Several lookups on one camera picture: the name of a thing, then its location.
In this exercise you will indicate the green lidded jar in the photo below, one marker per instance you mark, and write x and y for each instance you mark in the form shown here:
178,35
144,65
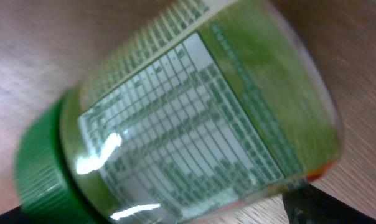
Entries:
212,106

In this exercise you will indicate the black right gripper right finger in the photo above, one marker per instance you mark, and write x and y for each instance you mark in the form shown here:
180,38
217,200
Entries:
310,205

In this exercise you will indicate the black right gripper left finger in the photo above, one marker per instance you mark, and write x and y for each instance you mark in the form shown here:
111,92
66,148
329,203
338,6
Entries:
14,216

